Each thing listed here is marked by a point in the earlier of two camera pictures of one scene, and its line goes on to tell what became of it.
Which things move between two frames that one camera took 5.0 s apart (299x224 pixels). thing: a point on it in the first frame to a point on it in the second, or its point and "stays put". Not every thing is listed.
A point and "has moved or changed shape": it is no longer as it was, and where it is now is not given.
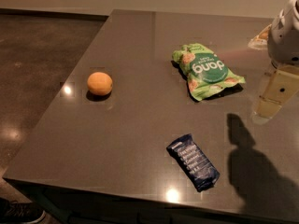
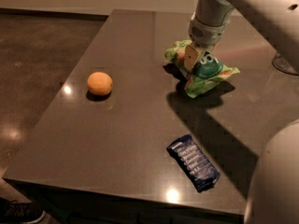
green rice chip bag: [206, 74] has moved or changed shape
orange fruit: [100, 83] stays put
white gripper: [284, 42] to [206, 32]
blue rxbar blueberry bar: [195, 162] stays put
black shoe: [15, 212] stays put
